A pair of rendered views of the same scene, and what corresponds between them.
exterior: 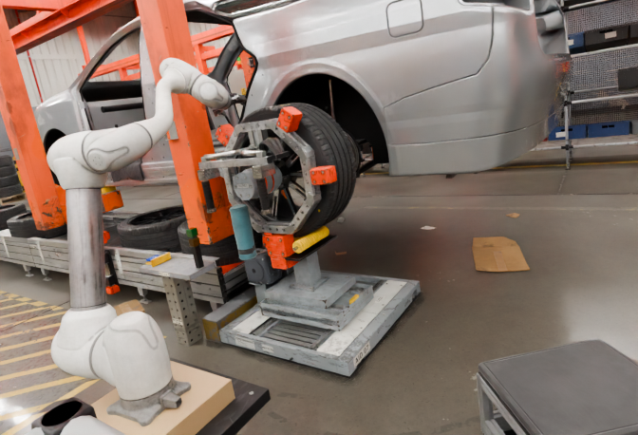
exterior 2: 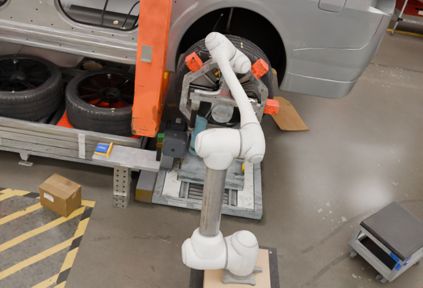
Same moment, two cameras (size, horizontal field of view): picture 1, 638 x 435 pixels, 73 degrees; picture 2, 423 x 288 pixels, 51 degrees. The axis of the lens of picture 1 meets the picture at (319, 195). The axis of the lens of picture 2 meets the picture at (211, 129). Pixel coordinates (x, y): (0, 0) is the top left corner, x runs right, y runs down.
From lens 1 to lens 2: 2.14 m
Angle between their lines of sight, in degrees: 42
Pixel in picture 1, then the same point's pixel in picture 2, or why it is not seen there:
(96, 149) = (260, 154)
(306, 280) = not seen: hidden behind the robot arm
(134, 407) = (245, 278)
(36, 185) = not seen: outside the picture
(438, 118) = (327, 65)
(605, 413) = (413, 239)
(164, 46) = not seen: outside the picture
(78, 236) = (219, 196)
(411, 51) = (328, 22)
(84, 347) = (220, 256)
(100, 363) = (234, 263)
